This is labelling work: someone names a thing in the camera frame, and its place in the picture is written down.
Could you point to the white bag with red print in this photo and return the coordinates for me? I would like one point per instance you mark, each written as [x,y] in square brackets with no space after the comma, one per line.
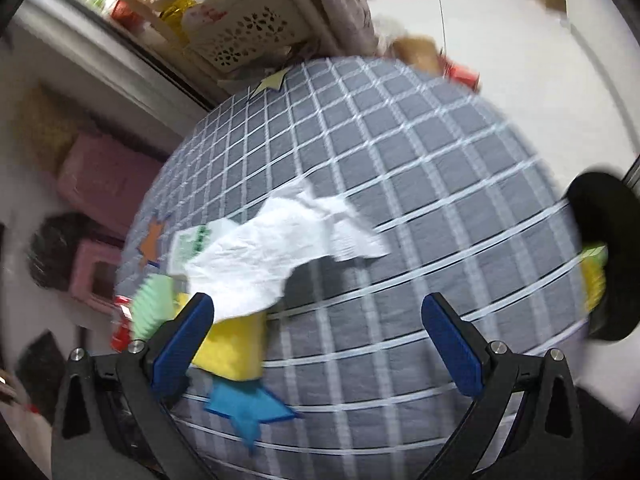
[207,10]

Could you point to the yellow woven mat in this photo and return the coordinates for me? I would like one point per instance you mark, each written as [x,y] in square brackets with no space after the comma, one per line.
[45,127]

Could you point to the green ridged sponge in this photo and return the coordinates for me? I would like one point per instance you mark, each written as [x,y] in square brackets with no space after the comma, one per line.
[152,310]

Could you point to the yellow foam fruit net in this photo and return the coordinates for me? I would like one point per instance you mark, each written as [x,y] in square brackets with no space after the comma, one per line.
[596,287]

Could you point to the white tissue paper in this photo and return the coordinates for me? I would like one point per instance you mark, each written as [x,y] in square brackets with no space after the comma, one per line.
[270,245]

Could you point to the beige hanging cloth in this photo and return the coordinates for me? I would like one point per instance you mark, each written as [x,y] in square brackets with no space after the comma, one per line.
[330,5]

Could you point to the grey checked tablecloth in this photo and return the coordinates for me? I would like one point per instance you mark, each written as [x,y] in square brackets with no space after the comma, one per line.
[400,185]

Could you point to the yellow cloth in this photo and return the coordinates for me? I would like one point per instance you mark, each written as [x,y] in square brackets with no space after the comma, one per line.
[232,347]

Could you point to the dark round object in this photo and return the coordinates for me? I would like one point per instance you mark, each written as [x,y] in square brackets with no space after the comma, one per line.
[60,250]

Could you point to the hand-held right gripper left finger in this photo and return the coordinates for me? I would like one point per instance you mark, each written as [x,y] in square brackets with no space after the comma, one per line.
[182,345]

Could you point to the beige plastic storage trolley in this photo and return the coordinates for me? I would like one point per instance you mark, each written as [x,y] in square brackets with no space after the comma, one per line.
[250,30]

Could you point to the black trash bin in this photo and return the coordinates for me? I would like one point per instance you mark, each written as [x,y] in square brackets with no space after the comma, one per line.
[612,200]

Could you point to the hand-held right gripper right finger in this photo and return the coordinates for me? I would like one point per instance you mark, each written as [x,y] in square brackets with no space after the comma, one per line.
[452,350]

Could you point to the grey sliding door frame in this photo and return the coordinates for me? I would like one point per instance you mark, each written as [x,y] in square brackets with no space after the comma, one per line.
[115,50]

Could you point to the red crumpled snack wrapper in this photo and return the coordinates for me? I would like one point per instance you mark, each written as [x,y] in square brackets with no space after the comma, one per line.
[121,325]

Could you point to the white packet with green print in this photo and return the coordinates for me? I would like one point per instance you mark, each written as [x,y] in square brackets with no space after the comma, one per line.
[192,242]

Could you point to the pink plastic stool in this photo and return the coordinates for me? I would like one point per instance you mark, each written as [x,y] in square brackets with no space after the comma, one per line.
[92,275]
[105,180]

